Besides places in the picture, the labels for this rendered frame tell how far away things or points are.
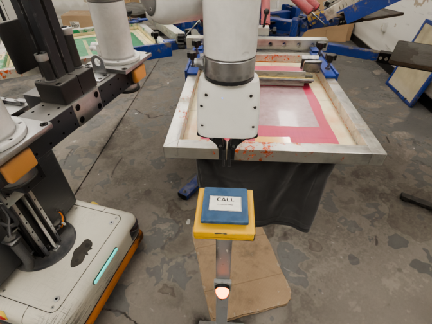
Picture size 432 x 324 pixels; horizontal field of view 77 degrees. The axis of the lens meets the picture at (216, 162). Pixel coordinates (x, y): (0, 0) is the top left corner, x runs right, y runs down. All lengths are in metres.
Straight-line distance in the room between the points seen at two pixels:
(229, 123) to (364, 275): 1.48
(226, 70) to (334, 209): 1.72
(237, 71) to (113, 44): 0.53
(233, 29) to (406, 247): 1.82
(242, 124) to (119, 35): 0.52
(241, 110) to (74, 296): 1.14
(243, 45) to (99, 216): 1.34
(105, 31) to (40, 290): 1.07
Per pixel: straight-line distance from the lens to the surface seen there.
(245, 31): 0.38
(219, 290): 0.83
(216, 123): 0.44
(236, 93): 0.42
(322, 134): 0.90
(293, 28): 1.87
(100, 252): 1.45
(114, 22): 0.85
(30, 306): 1.45
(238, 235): 0.58
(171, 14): 0.41
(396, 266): 1.92
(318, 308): 1.61
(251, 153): 0.73
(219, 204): 0.60
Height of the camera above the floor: 1.42
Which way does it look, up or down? 40 degrees down
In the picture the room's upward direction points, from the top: straight up
